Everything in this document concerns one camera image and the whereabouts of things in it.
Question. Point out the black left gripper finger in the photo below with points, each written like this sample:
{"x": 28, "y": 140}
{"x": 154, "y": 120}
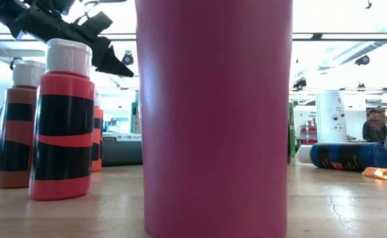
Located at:
{"x": 95, "y": 23}
{"x": 107, "y": 59}

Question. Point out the pink plastic cup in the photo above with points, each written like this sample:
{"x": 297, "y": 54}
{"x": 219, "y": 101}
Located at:
{"x": 213, "y": 115}

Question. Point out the green paint bottle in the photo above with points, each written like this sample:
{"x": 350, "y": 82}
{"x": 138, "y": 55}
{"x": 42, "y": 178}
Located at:
{"x": 293, "y": 132}

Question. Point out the coral red paint bottle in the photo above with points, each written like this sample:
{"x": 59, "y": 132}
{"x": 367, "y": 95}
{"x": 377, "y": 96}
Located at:
{"x": 62, "y": 86}

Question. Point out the orange paint bottle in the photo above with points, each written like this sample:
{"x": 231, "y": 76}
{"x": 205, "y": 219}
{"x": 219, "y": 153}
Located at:
{"x": 98, "y": 112}

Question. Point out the terracotta paint bottle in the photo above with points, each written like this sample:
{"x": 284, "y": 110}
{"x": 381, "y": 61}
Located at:
{"x": 18, "y": 96}

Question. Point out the blue paint bottle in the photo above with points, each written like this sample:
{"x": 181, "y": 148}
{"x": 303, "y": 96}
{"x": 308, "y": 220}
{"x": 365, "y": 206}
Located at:
{"x": 352, "y": 155}

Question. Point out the red shelf unit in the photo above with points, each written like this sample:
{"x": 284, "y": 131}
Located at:
{"x": 309, "y": 134}

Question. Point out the white round pillar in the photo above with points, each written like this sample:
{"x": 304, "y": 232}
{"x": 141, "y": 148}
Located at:
{"x": 328, "y": 105}

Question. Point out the person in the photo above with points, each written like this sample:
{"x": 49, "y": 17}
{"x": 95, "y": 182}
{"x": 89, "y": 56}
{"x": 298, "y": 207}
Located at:
{"x": 375, "y": 129}

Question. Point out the black ceiling camera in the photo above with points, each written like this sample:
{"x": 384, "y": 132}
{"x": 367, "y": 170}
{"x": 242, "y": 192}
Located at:
{"x": 127, "y": 59}
{"x": 299, "y": 83}
{"x": 362, "y": 60}

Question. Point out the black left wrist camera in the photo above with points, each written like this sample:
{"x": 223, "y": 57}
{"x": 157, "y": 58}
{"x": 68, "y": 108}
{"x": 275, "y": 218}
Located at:
{"x": 54, "y": 6}

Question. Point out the black overhead frame bar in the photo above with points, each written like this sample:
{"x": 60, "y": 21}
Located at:
{"x": 345, "y": 36}

